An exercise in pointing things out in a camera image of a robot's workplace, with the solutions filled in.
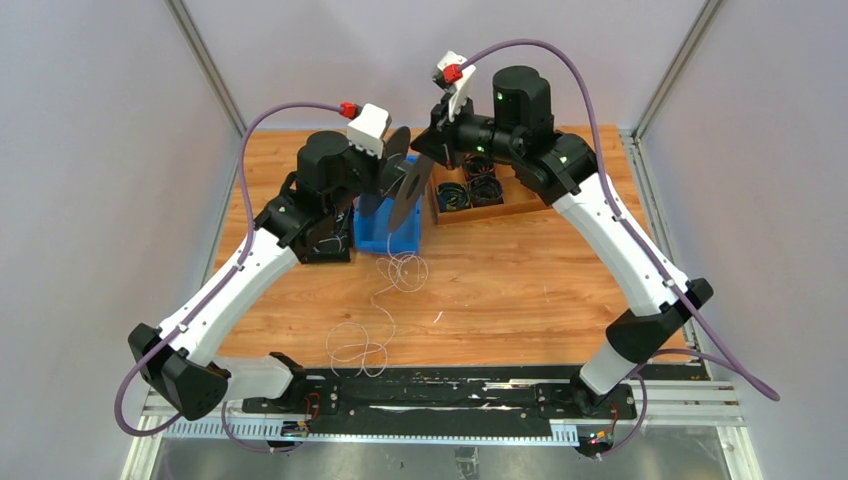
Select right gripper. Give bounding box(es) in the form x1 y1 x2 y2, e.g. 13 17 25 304
409 90 519 172

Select dark grey cable spool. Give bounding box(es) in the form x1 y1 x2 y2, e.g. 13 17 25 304
358 126 435 233

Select white wire cable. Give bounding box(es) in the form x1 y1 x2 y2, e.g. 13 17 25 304
324 198 431 379

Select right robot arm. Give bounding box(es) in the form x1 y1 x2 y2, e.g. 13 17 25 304
411 64 714 417

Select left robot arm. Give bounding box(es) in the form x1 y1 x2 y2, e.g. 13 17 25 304
128 127 410 421

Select rolled tie orange pattern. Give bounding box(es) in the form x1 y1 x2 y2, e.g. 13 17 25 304
462 156 496 181

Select rolled tie yellow green front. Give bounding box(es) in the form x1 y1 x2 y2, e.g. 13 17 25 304
436 182 472 213

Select blue plastic bin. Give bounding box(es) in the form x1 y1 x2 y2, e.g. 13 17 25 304
353 174 426 255

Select rolled tie dark floral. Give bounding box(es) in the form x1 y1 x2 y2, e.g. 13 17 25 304
468 174 503 208

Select black plastic bin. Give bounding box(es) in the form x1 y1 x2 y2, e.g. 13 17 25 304
300 206 355 264

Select wooden compartment tray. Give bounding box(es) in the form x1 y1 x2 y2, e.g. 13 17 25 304
429 119 568 226

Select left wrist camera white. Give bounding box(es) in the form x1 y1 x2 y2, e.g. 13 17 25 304
345 103 391 158

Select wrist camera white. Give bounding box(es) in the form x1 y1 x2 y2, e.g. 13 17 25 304
345 103 391 158
432 50 476 121

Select white wires in black bin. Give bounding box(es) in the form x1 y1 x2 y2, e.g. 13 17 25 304
314 211 351 254

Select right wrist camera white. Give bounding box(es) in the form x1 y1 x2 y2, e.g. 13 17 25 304
432 50 476 121

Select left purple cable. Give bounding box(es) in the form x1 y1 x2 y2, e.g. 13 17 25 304
113 100 359 455

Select purple cable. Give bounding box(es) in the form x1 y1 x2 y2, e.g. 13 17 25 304
457 38 782 460
113 100 359 455

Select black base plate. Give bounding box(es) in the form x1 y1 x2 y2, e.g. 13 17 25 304
240 365 638 438

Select aluminium frame rail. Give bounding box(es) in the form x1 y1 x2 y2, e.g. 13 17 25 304
165 364 743 446

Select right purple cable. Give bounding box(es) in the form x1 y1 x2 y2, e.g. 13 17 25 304
457 38 782 460

